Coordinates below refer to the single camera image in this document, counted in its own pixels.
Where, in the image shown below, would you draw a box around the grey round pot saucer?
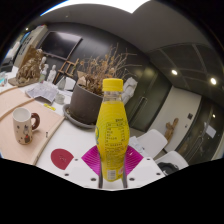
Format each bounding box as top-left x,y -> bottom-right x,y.
62,103 -> 98,130

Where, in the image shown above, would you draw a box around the ceiling spot lights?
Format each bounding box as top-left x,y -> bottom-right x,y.
170,68 -> 218,86

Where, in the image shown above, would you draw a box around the wooden easel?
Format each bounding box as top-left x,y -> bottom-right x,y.
53,58 -> 80,84

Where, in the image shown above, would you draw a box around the yellow marker pen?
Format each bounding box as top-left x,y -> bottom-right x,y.
43,103 -> 57,112

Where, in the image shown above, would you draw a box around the white mug with brown handle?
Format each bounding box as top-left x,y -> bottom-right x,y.
12,107 -> 41,145

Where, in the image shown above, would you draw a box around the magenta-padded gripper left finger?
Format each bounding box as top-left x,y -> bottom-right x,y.
62,144 -> 104,190

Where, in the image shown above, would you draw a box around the dark double door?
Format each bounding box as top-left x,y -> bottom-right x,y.
126,66 -> 173,132

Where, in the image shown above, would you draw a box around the white cabinet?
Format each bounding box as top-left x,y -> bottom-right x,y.
13,24 -> 48,68

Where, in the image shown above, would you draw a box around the wooden figure sculpture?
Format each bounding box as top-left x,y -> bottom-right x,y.
164,117 -> 179,144

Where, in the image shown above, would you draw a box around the black wall screen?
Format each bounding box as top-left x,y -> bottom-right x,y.
38,30 -> 83,61

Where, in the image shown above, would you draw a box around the flat round red coaster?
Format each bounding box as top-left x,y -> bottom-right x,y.
50,148 -> 75,171

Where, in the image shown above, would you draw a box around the light wooden drawing board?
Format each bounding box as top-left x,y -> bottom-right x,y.
0,85 -> 66,166

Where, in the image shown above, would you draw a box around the brown carved wooden sculpture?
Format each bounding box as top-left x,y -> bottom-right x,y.
8,44 -> 45,88

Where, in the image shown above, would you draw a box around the papers stack on chair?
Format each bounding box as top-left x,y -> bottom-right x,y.
129,135 -> 149,158

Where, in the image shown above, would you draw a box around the yellow drink bottle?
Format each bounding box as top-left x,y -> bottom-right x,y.
95,78 -> 131,183

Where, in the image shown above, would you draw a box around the long ceiling light strip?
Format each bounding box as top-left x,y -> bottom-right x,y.
39,0 -> 151,17

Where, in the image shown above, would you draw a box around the tall white plaster statue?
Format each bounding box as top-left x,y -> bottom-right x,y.
121,77 -> 138,105

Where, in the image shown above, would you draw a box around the dried plant in grey pot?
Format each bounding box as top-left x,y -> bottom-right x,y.
68,43 -> 138,125

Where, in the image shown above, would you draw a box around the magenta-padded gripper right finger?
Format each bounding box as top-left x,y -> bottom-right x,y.
121,145 -> 166,190

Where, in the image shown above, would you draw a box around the white chair with papers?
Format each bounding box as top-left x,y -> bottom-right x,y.
133,128 -> 168,159

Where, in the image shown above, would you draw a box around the printed paper sheets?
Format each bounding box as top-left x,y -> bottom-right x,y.
24,80 -> 60,104

